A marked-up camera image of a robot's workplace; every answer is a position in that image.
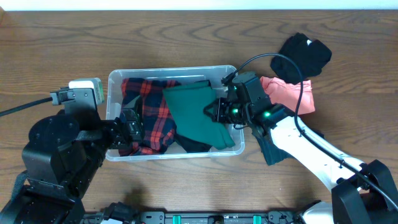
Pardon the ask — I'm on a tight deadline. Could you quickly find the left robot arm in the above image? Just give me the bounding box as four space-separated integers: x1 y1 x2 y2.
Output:
1 95 143 223

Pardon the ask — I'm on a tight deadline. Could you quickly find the large black garment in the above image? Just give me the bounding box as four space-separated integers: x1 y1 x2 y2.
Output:
174 134 212 153

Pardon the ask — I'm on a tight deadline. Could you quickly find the small black folded garment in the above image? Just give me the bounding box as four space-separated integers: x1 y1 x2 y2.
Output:
271 33 332 85

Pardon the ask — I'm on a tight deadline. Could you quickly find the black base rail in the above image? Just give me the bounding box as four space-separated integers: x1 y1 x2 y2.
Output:
83 202 304 224

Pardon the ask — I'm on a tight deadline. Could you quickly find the right black cable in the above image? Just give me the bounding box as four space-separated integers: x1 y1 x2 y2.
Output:
221 52 398 212

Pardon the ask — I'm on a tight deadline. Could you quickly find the left black cable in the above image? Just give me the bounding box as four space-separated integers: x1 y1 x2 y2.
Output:
0 96 53 118

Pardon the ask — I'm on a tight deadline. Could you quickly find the black cable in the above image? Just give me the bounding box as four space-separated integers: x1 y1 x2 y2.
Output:
0 96 53 118
221 52 398 212

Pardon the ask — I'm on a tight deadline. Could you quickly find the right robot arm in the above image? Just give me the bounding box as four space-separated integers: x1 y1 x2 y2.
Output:
203 73 397 223

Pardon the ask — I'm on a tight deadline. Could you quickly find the dark teal ribbed garment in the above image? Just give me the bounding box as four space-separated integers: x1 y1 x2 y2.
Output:
251 124 326 166

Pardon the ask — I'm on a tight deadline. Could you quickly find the clear plastic storage bin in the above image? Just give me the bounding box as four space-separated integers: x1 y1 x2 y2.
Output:
106 65 245 162

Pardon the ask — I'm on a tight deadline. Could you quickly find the dark green shirt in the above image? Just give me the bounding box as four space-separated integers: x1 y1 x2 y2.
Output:
163 80 235 150

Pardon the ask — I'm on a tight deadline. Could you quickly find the red navy plaid shirt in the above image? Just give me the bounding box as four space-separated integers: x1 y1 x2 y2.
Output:
118 78 180 156

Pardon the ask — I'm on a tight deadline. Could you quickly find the pink folded shirt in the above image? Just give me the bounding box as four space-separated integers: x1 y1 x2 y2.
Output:
260 77 315 115

